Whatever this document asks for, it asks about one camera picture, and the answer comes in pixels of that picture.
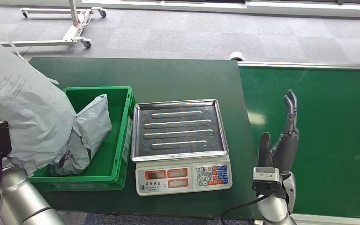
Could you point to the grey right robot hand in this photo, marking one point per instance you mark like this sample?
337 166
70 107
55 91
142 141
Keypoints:
284 149

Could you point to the grey mailer package black stripes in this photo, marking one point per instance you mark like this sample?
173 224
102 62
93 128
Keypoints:
21 108

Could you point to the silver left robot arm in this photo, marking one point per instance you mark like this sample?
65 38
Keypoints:
18 198

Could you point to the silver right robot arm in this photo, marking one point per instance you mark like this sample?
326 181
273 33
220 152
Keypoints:
274 208

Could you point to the white conveyor end roller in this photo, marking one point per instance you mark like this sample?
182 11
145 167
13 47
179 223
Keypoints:
237 56

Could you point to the crumpled grey mailer package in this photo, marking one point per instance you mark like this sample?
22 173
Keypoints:
90 124

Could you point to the white electronic scale body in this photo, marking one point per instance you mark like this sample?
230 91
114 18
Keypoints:
183 178

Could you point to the steel scale tray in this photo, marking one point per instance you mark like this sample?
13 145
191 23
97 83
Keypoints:
180 130

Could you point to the green plastic crate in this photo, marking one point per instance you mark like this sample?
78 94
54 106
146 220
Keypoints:
114 139

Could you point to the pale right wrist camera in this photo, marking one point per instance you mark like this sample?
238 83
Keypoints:
267 181

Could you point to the white wheeled stand frame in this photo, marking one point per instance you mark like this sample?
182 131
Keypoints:
74 31

